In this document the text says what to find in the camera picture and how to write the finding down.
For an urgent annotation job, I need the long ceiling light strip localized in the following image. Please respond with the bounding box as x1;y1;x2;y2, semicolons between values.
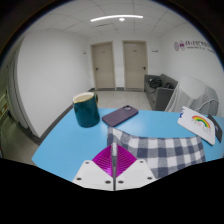
89;14;144;23

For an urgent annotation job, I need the purple smartphone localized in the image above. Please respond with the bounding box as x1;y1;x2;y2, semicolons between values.
101;105;139;128

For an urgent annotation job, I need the grey white checked towel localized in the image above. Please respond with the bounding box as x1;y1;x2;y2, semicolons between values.
106;126;207;180

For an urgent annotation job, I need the purple wall lettering sign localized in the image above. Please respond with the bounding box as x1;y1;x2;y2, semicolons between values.
173;39;214;54

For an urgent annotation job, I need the white rainbow print bag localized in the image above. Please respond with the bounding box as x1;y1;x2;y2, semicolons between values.
177;105;217;146

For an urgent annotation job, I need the dark teal mug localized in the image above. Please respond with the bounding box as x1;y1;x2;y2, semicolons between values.
72;91;101;128

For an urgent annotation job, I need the grey sheet covered equipment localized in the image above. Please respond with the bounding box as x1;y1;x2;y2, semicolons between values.
164;75;220;118

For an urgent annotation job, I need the beige door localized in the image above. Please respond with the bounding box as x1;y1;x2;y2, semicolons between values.
90;41;116;91
122;40;149;92

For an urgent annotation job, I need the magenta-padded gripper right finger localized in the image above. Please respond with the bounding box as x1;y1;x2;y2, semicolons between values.
114;144;157;192

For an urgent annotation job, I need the black bag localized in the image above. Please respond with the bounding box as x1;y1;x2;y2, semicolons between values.
148;77;163;90

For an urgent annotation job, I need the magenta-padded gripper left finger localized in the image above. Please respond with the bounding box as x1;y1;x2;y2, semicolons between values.
72;144;116;192

